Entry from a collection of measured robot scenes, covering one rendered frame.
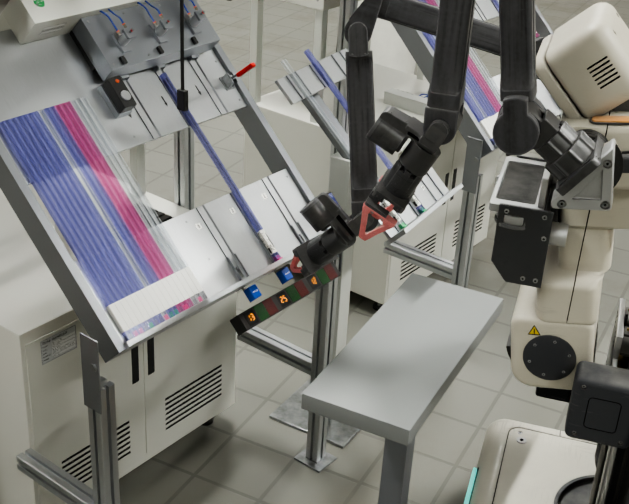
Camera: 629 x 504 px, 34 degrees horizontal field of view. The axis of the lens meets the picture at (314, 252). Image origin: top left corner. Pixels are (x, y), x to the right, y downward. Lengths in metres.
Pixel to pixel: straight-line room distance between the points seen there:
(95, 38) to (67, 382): 0.78
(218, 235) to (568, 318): 0.78
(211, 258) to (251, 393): 0.97
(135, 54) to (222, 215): 0.40
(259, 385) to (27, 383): 1.00
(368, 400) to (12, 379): 0.80
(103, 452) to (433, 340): 0.76
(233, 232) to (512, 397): 1.27
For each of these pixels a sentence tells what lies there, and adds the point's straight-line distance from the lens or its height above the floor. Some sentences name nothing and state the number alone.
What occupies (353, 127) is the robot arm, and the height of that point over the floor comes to 1.08.
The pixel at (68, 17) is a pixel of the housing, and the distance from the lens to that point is 2.29.
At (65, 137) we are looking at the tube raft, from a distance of 2.19.
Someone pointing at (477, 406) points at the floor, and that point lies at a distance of 3.18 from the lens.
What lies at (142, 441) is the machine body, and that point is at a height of 0.14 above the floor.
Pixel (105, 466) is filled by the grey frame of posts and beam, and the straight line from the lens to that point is 2.18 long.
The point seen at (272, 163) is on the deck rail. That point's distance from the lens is 2.52.
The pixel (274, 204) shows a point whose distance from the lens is 2.42.
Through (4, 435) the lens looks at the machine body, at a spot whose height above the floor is 0.30.
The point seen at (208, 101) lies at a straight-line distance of 2.46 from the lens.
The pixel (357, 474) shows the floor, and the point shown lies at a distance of 2.87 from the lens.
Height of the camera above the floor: 1.84
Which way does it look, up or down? 28 degrees down
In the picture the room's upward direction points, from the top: 3 degrees clockwise
